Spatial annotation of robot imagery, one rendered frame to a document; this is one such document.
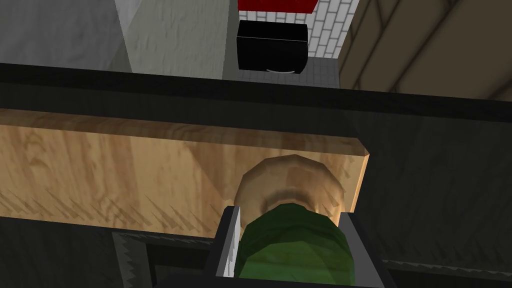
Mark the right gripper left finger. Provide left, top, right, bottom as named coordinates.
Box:
left=202, top=205, right=242, bottom=279

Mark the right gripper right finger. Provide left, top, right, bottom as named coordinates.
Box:
left=337, top=211, right=398, bottom=288

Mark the tan and green knob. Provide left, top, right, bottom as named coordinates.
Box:
left=233, top=154, right=357, bottom=287

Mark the light wooden drawer front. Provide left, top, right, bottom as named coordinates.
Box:
left=0, top=107, right=371, bottom=240

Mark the dark cabinet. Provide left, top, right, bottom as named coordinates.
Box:
left=0, top=62, right=512, bottom=288

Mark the black appliance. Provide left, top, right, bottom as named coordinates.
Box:
left=236, top=19, right=309, bottom=75

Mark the brown panelled door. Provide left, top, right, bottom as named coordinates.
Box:
left=339, top=0, right=512, bottom=102

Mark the red wall cabinet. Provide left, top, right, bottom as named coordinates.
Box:
left=237, top=0, right=319, bottom=15

